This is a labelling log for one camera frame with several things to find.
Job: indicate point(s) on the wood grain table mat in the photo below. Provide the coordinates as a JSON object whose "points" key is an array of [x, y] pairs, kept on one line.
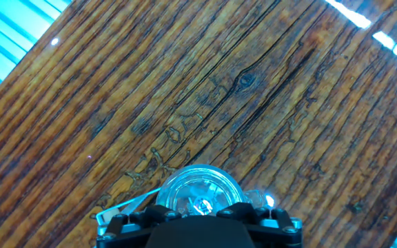
{"points": [[219, 86]]}

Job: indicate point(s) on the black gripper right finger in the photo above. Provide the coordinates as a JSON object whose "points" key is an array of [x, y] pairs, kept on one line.
{"points": [[274, 224]]}

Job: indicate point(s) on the clear glass cup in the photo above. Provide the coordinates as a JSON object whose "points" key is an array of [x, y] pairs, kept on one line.
{"points": [[198, 186]]}

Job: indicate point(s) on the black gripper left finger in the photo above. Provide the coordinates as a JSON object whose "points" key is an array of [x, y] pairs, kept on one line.
{"points": [[129, 224]]}

